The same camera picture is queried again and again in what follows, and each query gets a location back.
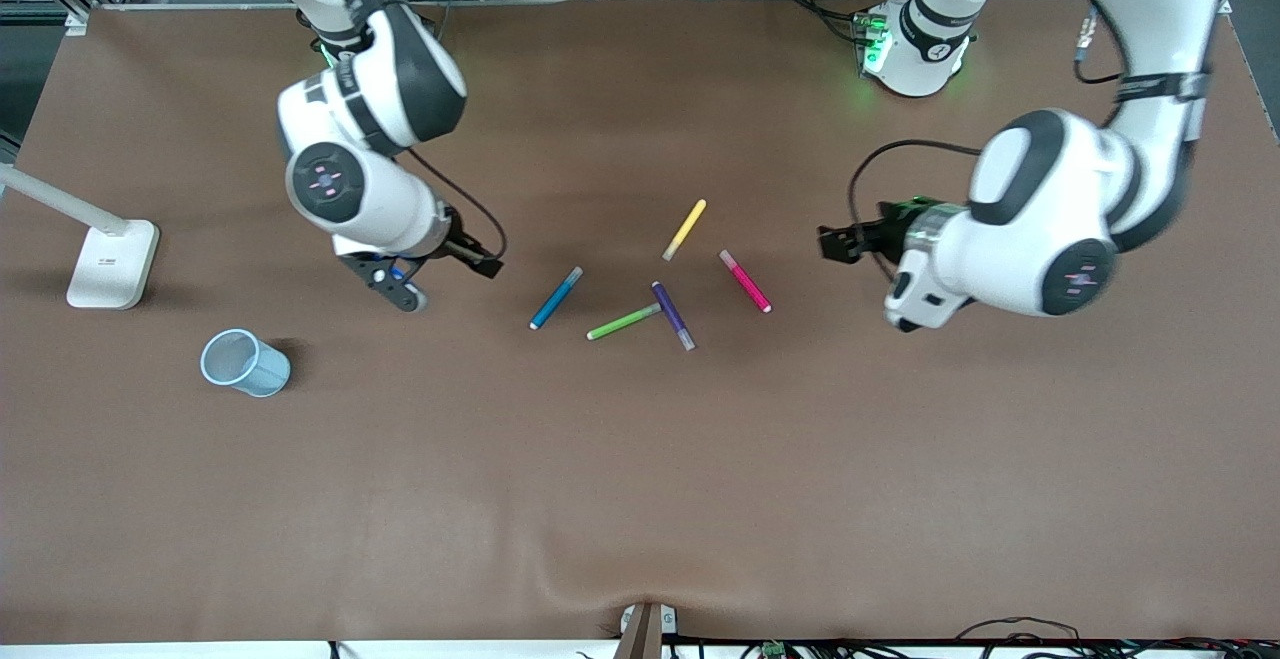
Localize blue marker pen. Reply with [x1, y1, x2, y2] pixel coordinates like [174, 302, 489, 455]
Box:
[529, 266, 584, 331]

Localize pink marker pen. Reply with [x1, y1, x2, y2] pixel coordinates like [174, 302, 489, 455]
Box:
[718, 249, 773, 315]

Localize green marker pen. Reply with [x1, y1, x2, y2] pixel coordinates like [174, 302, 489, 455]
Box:
[586, 303, 664, 342]

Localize yellow marker pen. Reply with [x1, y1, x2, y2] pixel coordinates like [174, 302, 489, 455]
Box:
[662, 199, 708, 262]

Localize purple marker pen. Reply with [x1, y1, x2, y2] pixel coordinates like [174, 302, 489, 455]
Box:
[651, 281, 696, 352]

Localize green-lit circuit board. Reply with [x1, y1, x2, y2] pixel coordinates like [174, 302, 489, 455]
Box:
[851, 9, 894, 77]

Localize light blue mesh cup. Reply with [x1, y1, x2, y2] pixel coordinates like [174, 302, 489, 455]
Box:
[200, 328, 293, 399]

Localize white lamp stand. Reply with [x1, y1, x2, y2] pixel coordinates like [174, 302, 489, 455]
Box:
[0, 163, 161, 311]

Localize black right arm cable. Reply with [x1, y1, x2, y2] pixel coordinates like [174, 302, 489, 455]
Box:
[405, 144, 509, 262]

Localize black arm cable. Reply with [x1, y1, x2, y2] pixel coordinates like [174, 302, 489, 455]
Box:
[405, 144, 509, 262]
[846, 138, 988, 240]

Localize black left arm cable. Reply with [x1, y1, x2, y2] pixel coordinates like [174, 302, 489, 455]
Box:
[846, 138, 988, 240]

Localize table edge clamp bracket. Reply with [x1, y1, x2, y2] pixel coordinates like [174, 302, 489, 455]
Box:
[613, 601, 679, 659]

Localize black cable bundle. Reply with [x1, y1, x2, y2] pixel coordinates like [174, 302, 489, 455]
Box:
[950, 616, 1280, 659]

